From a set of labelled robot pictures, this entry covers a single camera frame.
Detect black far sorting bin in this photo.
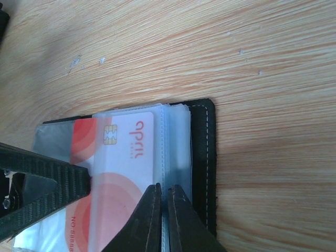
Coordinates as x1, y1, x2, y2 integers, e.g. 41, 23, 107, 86
0, 2, 10, 45

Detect black leather card holder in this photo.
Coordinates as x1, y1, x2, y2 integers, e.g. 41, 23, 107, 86
13, 99, 215, 251

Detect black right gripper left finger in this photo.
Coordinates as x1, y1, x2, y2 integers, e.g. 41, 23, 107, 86
103, 183, 162, 251

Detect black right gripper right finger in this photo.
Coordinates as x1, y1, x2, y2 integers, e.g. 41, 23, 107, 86
168, 185, 226, 251

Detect red white card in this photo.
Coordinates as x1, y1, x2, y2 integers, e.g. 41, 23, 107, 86
88, 112, 154, 251
65, 118, 96, 251

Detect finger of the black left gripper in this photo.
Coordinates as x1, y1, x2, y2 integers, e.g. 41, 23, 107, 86
1, 143, 91, 238

